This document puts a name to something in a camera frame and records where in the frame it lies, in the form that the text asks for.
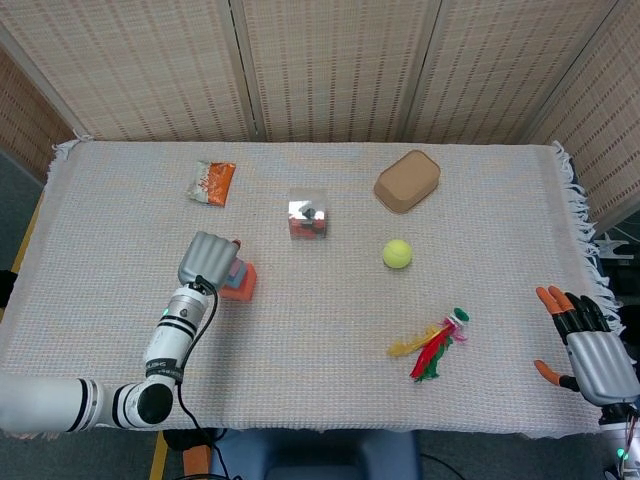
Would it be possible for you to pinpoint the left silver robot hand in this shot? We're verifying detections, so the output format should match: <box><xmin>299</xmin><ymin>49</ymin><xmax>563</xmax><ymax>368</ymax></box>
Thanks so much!
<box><xmin>177</xmin><ymin>230</ymin><xmax>244</xmax><ymax>294</ymax></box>

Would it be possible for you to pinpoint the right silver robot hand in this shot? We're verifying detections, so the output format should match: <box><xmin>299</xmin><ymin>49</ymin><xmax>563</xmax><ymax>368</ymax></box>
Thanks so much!
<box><xmin>533</xmin><ymin>285</ymin><xmax>640</xmax><ymax>405</ymax></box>

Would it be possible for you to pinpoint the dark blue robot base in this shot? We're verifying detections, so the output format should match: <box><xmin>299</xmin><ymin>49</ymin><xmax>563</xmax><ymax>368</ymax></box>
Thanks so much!
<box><xmin>209</xmin><ymin>427</ymin><xmax>421</xmax><ymax>480</ymax></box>

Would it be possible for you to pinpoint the large orange foam cube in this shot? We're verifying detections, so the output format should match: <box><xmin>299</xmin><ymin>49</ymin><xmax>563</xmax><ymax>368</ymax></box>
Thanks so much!
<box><xmin>218</xmin><ymin>263</ymin><xmax>258</xmax><ymax>303</ymax></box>

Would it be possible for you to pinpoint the orange snack packet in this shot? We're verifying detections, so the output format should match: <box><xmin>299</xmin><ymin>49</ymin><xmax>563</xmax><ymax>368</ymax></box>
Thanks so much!
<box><xmin>186</xmin><ymin>159</ymin><xmax>237</xmax><ymax>208</ymax></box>

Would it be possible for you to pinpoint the clear box of pompoms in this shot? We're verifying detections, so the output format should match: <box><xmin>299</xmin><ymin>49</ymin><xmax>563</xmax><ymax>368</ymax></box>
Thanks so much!
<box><xmin>287</xmin><ymin>188</ymin><xmax>329</xmax><ymax>242</ymax></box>

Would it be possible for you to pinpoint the white stand behind table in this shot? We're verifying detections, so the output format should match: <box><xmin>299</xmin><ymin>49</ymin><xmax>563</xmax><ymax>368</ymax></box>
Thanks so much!
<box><xmin>593</xmin><ymin>237</ymin><xmax>635</xmax><ymax>262</ymax></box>

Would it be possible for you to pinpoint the colourful feather shuttlecock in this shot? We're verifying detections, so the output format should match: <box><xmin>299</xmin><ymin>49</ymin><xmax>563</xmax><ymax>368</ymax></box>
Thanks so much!
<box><xmin>387</xmin><ymin>306</ymin><xmax>471</xmax><ymax>384</ymax></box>

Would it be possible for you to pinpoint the yellow tennis ball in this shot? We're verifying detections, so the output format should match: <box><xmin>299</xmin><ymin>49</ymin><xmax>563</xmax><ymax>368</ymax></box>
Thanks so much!
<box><xmin>382</xmin><ymin>238</ymin><xmax>414</xmax><ymax>270</ymax></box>

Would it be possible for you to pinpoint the beige woven tablecloth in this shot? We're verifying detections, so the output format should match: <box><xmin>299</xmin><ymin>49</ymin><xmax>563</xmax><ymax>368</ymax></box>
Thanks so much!
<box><xmin>0</xmin><ymin>138</ymin><xmax>627</xmax><ymax>441</ymax></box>

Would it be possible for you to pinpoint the orange object under table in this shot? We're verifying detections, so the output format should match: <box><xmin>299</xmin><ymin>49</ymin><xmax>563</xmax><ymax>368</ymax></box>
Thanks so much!
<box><xmin>180</xmin><ymin>446</ymin><xmax>212</xmax><ymax>480</ymax></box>

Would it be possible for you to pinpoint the brown paper tray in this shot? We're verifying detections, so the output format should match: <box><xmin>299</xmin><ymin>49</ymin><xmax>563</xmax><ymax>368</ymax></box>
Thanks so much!
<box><xmin>373</xmin><ymin>149</ymin><xmax>442</xmax><ymax>216</ymax></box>

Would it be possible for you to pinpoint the woven folding screen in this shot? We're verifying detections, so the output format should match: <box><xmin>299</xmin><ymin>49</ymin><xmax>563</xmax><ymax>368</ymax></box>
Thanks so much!
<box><xmin>0</xmin><ymin>0</ymin><xmax>640</xmax><ymax>224</ymax></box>

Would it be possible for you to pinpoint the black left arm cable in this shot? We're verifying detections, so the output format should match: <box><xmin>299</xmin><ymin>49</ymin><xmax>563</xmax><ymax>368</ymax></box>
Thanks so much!
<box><xmin>175</xmin><ymin>274</ymin><xmax>232</xmax><ymax>480</ymax></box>

